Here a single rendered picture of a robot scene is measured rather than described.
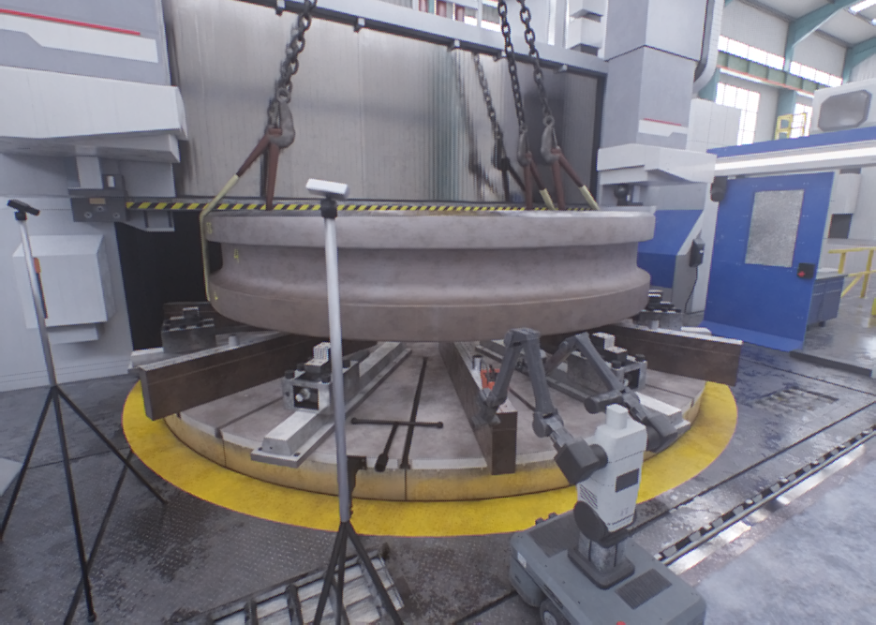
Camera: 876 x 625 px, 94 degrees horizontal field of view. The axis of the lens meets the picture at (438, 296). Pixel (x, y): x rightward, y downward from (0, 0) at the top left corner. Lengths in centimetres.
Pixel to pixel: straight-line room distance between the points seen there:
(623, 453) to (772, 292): 551
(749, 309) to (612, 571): 558
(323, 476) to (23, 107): 288
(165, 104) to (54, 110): 59
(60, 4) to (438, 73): 399
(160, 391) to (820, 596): 394
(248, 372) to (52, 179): 220
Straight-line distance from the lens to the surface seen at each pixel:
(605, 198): 689
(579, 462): 164
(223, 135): 545
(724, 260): 733
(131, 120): 356
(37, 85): 367
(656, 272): 834
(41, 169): 464
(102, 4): 420
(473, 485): 278
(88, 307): 526
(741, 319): 731
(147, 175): 450
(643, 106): 663
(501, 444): 241
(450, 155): 623
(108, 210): 530
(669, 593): 220
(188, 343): 461
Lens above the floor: 173
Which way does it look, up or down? 11 degrees down
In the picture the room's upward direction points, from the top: straight up
